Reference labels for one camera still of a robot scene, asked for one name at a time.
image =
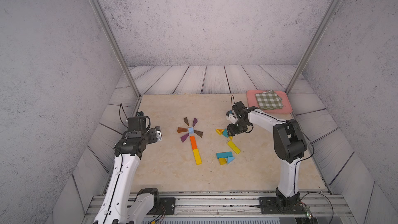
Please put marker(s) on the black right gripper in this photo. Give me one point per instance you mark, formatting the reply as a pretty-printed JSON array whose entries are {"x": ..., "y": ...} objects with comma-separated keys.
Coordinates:
[{"x": 231, "y": 131}]

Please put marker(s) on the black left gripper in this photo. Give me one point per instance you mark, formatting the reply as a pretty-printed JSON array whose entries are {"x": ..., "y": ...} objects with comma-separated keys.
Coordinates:
[{"x": 154, "y": 137}]

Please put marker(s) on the brown small wooden block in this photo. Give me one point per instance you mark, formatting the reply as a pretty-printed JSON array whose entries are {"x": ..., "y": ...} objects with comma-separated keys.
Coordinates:
[{"x": 182, "y": 130}]

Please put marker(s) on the purple rectangular wooden block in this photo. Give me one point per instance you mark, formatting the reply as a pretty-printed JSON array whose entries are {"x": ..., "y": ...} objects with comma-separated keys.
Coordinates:
[{"x": 184, "y": 137}]

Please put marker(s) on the teal triangle wooden block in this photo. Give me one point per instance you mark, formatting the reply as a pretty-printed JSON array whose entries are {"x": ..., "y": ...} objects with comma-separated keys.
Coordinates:
[{"x": 225, "y": 133}]

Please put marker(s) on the orange triangle wooden block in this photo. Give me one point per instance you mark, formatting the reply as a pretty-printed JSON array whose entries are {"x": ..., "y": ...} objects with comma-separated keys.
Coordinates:
[{"x": 220, "y": 131}]

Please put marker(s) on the orange long wooden block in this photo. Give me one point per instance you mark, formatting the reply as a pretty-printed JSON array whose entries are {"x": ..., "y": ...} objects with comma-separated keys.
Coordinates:
[{"x": 193, "y": 142}]

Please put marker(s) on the lime green long block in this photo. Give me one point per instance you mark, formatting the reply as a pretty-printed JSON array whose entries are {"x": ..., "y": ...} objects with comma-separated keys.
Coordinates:
[{"x": 233, "y": 147}]

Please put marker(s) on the brown slanted wooden block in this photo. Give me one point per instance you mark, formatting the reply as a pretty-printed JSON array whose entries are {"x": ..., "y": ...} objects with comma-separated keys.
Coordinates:
[{"x": 199, "y": 133}]

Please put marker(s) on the yellow long wooden block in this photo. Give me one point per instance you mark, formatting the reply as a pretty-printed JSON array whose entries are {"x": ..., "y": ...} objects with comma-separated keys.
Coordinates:
[{"x": 197, "y": 157}]

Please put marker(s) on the teal long wooden block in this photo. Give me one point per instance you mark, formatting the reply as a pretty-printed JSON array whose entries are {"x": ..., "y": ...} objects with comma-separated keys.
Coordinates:
[{"x": 224, "y": 154}]

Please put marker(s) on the light blue triangle block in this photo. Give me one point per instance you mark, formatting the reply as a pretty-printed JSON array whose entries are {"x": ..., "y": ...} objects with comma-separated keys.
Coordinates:
[{"x": 230, "y": 159}]

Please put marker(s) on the yellow small cube block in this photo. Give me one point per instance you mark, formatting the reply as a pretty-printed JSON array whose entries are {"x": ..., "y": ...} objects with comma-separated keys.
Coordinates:
[{"x": 222, "y": 161}]

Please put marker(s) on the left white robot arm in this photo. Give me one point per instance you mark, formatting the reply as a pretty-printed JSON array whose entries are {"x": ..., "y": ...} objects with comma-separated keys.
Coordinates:
[{"x": 128, "y": 155}]

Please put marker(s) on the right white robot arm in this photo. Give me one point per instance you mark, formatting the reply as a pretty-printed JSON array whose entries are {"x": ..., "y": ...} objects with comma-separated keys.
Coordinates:
[{"x": 289, "y": 146}]

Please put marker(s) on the pink tray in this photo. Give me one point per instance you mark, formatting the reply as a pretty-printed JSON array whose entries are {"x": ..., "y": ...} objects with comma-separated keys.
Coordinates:
[{"x": 287, "y": 109}]

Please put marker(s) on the green checkered cloth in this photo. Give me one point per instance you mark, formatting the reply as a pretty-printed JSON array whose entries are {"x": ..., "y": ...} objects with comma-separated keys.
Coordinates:
[{"x": 269, "y": 100}]

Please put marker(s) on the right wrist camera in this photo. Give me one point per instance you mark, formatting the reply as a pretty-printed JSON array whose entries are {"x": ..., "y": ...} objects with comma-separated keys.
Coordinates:
[{"x": 231, "y": 117}]

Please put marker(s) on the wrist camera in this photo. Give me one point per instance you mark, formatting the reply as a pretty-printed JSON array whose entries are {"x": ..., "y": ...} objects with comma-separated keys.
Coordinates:
[
  {"x": 231, "y": 117},
  {"x": 140, "y": 114}
]

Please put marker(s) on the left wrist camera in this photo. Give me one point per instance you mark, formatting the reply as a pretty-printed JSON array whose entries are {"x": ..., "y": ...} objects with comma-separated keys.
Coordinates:
[{"x": 140, "y": 114}]

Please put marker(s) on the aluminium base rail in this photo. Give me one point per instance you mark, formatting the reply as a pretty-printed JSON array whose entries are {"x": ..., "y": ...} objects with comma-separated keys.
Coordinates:
[{"x": 249, "y": 207}]

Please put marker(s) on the right aluminium frame post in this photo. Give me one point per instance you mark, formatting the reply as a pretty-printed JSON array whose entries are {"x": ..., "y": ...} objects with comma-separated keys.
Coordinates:
[{"x": 327, "y": 16}]

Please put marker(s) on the aluminium frame post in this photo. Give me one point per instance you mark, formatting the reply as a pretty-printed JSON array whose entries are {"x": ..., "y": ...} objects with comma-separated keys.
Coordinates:
[
  {"x": 114, "y": 45},
  {"x": 327, "y": 16}
]

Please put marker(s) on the left aluminium frame post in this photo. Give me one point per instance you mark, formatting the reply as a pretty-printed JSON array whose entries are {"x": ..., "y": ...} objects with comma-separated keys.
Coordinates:
[{"x": 114, "y": 45}]

